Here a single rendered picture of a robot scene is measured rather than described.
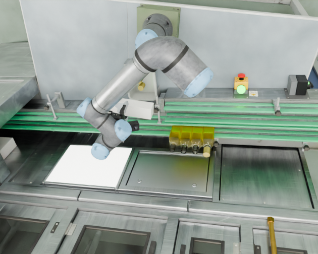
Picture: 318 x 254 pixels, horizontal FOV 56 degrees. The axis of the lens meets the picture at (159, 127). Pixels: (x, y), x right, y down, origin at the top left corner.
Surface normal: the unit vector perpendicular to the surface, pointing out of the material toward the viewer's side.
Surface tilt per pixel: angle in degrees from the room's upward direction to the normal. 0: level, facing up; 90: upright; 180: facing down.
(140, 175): 90
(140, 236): 90
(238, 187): 91
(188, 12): 0
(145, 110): 0
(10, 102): 90
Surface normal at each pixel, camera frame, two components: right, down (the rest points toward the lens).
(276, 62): -0.20, 0.57
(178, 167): -0.11, -0.82
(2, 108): 0.98, 0.04
